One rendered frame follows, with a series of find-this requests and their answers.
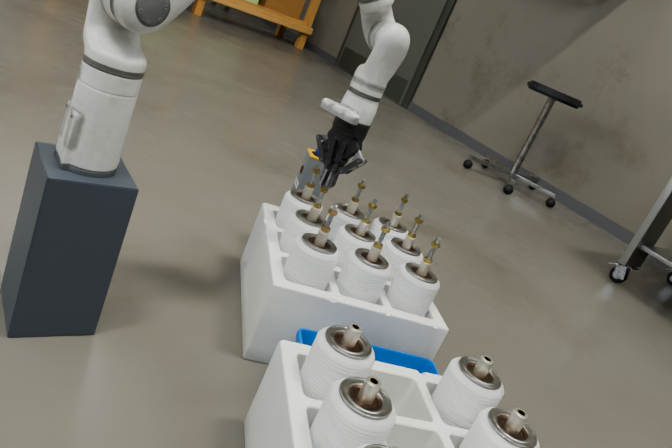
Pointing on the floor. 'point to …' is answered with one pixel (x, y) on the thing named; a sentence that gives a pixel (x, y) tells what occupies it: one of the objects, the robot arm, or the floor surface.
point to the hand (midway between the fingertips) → (328, 178)
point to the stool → (529, 143)
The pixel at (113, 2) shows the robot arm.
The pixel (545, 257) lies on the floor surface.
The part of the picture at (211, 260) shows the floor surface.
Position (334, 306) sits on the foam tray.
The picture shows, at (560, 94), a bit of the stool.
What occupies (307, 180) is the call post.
